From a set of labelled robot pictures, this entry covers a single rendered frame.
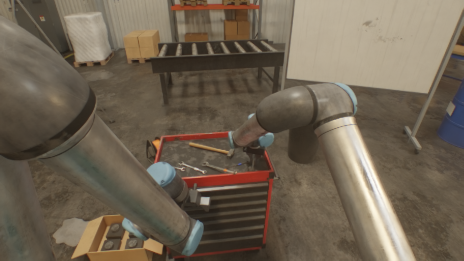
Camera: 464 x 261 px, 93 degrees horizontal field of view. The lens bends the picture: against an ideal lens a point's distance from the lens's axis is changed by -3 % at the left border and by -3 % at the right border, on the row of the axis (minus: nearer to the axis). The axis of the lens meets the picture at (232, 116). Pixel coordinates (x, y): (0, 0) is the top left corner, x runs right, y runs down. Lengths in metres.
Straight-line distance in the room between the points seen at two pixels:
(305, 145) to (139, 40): 5.66
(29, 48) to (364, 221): 0.66
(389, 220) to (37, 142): 0.65
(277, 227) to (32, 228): 2.05
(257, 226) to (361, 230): 1.17
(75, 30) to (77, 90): 7.34
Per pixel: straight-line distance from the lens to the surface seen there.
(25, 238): 0.50
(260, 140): 1.18
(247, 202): 1.54
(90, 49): 7.65
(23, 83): 0.28
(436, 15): 3.51
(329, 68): 3.39
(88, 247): 2.20
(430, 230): 2.90
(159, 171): 0.76
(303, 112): 0.64
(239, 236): 1.83
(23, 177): 0.46
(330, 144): 0.66
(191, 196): 0.92
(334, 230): 2.46
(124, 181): 0.39
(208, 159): 1.56
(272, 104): 0.66
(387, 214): 0.66
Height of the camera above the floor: 1.89
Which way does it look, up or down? 29 degrees down
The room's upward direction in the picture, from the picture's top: straight up
